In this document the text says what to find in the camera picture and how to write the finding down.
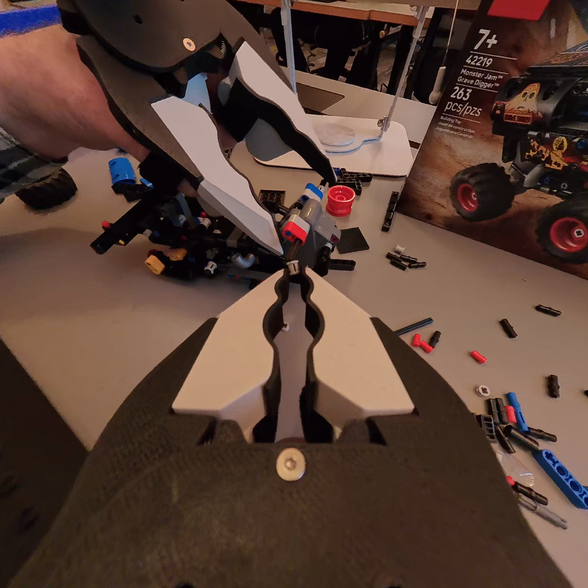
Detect black square panel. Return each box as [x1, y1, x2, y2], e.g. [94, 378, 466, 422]
[335, 227, 371, 254]

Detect white book stand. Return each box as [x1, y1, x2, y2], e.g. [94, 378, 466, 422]
[254, 0, 435, 178]

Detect black office chair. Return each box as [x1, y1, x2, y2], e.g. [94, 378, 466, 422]
[266, 14, 432, 99]

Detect page holder cord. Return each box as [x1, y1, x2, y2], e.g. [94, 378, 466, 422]
[428, 0, 460, 106]

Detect brick-built toy truck chassis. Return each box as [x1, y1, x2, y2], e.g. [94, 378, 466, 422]
[90, 181, 343, 282]

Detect large red wheel rim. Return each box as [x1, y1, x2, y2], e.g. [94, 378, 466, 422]
[326, 185, 356, 217]

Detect blue perforated beam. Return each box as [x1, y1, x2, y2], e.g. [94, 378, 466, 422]
[532, 450, 588, 509]

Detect black joined angle beams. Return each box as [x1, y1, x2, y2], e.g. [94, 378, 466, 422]
[335, 167, 374, 196]

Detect person's left hand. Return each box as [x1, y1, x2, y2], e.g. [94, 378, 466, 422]
[0, 24, 152, 167]

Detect long black beam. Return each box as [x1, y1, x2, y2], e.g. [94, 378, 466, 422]
[381, 191, 400, 232]

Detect black studded plate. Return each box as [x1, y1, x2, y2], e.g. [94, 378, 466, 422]
[258, 189, 287, 213]

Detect tan round table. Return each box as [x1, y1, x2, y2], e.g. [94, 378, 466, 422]
[285, 0, 460, 25]

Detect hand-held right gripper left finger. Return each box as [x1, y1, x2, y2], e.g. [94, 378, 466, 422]
[171, 269, 291, 443]

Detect toy set box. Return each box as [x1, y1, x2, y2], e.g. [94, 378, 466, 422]
[397, 0, 588, 282]

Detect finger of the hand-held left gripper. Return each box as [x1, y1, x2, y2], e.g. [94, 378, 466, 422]
[217, 40, 338, 183]
[151, 95, 285, 257]

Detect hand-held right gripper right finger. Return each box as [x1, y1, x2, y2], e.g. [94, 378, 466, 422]
[300, 269, 415, 444]

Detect small connector pins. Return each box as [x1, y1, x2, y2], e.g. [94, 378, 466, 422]
[384, 243, 588, 530]

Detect black toy tyre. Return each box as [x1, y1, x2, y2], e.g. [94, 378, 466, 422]
[16, 167, 78, 210]

